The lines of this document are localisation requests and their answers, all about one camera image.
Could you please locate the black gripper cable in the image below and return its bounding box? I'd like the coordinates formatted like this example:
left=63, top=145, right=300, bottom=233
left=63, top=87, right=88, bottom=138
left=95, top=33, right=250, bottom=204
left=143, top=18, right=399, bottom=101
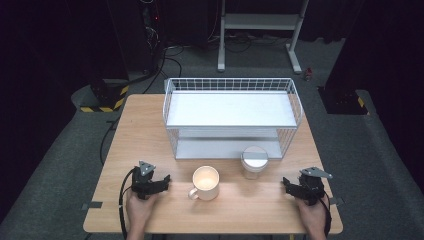
left=320, top=193, right=333, bottom=238
left=118, top=167, right=138, bottom=240

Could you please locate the thin black floor cable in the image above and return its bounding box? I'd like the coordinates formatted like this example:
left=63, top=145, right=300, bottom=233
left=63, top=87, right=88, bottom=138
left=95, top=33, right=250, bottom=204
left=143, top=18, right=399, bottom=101
left=99, top=116, right=122, bottom=166

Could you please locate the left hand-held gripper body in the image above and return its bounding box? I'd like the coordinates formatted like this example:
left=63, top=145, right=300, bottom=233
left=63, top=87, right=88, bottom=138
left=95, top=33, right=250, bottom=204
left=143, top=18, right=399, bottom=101
left=130, top=160, right=158, bottom=201

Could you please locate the person's right hand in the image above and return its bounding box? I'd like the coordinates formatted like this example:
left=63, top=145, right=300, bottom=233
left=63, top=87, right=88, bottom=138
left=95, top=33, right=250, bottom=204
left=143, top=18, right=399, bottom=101
left=297, top=195, right=330, bottom=235

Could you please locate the black yellow striped base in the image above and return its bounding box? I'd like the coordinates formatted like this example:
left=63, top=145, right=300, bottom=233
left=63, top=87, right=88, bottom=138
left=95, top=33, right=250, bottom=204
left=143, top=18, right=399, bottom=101
left=79, top=78, right=130, bottom=114
left=317, top=85, right=370, bottom=116

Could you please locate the dark equipment tower with wires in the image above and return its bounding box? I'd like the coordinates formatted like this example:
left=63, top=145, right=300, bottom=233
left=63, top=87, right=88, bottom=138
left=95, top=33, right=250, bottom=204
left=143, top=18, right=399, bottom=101
left=138, top=0, right=168, bottom=75

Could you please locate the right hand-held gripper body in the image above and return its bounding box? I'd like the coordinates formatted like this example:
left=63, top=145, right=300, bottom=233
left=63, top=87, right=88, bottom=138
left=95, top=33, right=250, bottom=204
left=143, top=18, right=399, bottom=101
left=297, top=166, right=334, bottom=206

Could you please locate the white metal stand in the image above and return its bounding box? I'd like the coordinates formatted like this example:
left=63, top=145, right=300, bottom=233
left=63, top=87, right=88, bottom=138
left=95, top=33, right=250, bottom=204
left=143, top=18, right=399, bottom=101
left=216, top=0, right=310, bottom=75

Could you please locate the person's left hand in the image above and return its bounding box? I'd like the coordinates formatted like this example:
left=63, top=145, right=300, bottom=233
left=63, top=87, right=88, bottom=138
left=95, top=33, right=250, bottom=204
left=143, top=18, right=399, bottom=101
left=125, top=192, right=161, bottom=232

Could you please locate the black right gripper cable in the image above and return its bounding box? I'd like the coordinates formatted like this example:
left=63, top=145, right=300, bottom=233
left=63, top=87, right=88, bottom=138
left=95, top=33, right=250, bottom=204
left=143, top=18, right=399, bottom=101
left=320, top=193, right=333, bottom=238

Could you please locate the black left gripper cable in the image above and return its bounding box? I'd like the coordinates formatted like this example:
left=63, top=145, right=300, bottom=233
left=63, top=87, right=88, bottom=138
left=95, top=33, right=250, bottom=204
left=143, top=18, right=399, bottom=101
left=118, top=167, right=138, bottom=240

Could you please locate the cream ceramic mug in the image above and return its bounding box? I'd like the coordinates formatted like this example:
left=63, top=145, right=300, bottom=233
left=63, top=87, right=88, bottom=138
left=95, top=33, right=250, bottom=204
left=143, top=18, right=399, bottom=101
left=187, top=165, right=221, bottom=202

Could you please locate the white wire two-tier rack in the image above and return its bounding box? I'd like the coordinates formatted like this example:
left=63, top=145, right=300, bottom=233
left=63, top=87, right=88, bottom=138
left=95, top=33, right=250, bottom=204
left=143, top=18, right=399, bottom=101
left=162, top=77, right=304, bottom=161

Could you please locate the cable bundle under stand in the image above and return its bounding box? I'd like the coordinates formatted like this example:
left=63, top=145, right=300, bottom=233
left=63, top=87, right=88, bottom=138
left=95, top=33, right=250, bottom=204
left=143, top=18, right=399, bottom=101
left=207, top=30, right=292, bottom=55

